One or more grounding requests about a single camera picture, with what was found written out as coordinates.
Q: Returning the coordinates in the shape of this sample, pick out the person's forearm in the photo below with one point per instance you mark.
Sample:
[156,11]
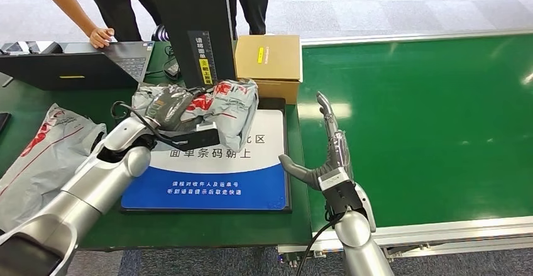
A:
[66,3]

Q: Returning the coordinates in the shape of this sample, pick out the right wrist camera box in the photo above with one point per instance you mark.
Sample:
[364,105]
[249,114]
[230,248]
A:
[341,193]

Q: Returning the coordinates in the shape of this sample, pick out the green conveyor belt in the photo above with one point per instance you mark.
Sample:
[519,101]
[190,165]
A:
[437,120]

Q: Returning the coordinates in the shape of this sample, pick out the person's hand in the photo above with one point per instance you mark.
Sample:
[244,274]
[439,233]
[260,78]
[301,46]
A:
[102,37]

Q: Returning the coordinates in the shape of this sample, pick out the brown cardboard box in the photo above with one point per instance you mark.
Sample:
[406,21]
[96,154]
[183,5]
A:
[270,57]

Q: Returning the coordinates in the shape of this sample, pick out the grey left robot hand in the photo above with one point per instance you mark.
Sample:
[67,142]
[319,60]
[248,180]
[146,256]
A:
[170,105]

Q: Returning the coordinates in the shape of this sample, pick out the white blue scanner platform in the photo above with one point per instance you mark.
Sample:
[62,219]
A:
[216,178]

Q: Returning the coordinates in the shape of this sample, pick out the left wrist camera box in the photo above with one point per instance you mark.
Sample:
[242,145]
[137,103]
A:
[195,136]

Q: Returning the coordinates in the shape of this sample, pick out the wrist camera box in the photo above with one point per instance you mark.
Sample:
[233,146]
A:
[195,136]
[341,193]

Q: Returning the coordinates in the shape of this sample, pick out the silver metal device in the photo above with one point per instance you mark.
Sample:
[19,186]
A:
[33,46]

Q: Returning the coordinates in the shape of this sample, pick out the black grey laptop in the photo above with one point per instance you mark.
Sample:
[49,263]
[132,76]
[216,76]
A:
[62,72]

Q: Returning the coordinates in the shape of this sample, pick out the person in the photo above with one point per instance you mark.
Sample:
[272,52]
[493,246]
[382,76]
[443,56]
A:
[120,3]
[252,3]

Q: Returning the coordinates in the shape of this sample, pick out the flat grey mailer bag package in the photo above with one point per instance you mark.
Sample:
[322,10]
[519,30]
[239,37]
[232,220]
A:
[37,161]

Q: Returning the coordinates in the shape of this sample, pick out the black scanner column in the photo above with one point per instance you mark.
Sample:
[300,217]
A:
[195,11]

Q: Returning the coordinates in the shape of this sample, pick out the grey mailer bag package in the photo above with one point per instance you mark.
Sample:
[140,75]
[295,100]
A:
[37,161]
[233,107]

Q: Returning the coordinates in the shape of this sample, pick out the aluminium conveyor frame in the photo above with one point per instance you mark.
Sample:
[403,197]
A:
[458,230]

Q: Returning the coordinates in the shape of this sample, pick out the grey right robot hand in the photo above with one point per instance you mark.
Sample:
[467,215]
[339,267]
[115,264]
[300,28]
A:
[339,153]

